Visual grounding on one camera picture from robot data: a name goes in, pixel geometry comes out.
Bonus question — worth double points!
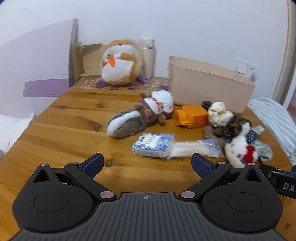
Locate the clear packet white item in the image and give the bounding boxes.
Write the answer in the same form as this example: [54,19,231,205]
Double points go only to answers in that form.
[167,138,224,159]

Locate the white fluffy bear keychain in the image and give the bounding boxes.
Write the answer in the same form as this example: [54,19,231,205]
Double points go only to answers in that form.
[224,122,258,168]

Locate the green scrunchie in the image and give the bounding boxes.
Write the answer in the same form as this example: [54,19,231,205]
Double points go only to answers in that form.
[253,140,273,162]

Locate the brown fuzzy plush scrunchie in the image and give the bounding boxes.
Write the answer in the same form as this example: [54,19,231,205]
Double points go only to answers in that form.
[203,125,230,149]

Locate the dark brown patterned scrunchie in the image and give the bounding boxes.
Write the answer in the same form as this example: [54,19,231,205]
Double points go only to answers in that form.
[213,114,252,140]

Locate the cream white scrunchie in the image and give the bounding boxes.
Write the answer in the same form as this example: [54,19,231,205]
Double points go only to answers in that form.
[208,101,234,128]

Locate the blue white tissue pack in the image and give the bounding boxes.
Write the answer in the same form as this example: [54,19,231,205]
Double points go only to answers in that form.
[131,133,175,158]

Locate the orange plastic box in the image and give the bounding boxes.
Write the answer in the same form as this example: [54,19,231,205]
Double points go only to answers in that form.
[172,105,208,128]

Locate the blue cartoon long box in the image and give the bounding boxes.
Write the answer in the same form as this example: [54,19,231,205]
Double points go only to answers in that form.
[246,126,265,143]

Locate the grey striped plush slipper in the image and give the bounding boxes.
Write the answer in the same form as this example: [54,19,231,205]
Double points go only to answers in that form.
[105,108,147,138]

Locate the dark brown square bottle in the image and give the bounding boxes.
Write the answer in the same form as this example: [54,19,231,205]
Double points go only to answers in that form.
[202,100,212,111]

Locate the brown bear chef plush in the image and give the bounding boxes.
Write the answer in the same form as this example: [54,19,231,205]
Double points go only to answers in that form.
[134,90,174,124]

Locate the striped light blue blanket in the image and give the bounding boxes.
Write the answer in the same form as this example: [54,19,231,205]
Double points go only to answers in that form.
[247,97,295,166]

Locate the floral purple table mat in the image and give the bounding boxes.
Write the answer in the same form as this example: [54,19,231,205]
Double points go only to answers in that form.
[70,76,171,91]

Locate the beige plastic storage bin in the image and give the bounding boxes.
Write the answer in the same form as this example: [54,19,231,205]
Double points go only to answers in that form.
[168,56,256,114]

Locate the purple pen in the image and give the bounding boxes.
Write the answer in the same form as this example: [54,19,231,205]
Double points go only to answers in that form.
[136,76,148,84]

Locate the cardboard box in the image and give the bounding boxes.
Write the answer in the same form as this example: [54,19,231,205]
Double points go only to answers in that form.
[71,42,107,82]

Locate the orange white hamster plush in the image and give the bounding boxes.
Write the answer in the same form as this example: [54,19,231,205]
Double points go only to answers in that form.
[100,39,144,85]

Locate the cream thermos bottle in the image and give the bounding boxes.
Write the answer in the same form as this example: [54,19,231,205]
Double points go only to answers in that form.
[139,37,155,79]

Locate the white wall switch socket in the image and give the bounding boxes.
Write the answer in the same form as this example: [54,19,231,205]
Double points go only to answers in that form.
[235,59,257,82]

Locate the purple board against wall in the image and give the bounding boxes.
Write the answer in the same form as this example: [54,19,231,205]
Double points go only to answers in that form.
[1,18,78,118]

